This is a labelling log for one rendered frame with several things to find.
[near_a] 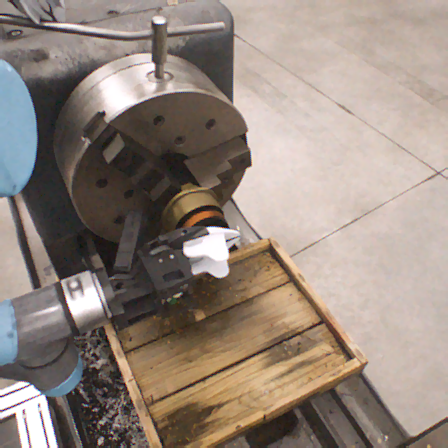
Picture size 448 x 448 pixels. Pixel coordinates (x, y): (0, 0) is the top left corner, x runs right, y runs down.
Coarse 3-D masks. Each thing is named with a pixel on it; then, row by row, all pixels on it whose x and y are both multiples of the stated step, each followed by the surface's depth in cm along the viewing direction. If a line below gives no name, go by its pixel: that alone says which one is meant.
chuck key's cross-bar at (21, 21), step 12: (0, 12) 55; (12, 24) 56; (24, 24) 56; (36, 24) 57; (48, 24) 58; (60, 24) 58; (204, 24) 68; (216, 24) 68; (96, 36) 61; (108, 36) 62; (120, 36) 63; (132, 36) 63; (144, 36) 64; (168, 36) 66
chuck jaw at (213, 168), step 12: (228, 144) 79; (240, 144) 78; (180, 156) 80; (192, 156) 78; (204, 156) 78; (216, 156) 77; (228, 156) 77; (240, 156) 77; (192, 168) 76; (204, 168) 76; (216, 168) 75; (228, 168) 75; (240, 168) 79; (192, 180) 78; (204, 180) 74; (216, 180) 74; (228, 180) 77; (216, 192) 74
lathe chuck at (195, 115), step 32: (96, 96) 70; (128, 96) 67; (160, 96) 67; (192, 96) 70; (224, 96) 74; (64, 128) 73; (128, 128) 68; (160, 128) 71; (192, 128) 74; (224, 128) 77; (64, 160) 73; (96, 160) 70; (96, 192) 74; (128, 192) 78; (224, 192) 88; (96, 224) 78
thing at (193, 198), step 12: (192, 192) 70; (204, 192) 71; (168, 204) 70; (180, 204) 69; (192, 204) 68; (204, 204) 69; (216, 204) 70; (168, 216) 70; (180, 216) 68; (192, 216) 68; (204, 216) 67; (216, 216) 68; (168, 228) 72; (180, 228) 69; (228, 228) 70
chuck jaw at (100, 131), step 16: (96, 128) 68; (112, 128) 67; (96, 144) 68; (112, 144) 67; (128, 144) 67; (112, 160) 66; (128, 160) 68; (144, 160) 69; (160, 160) 74; (144, 176) 68; (160, 176) 69; (160, 192) 69; (176, 192) 70
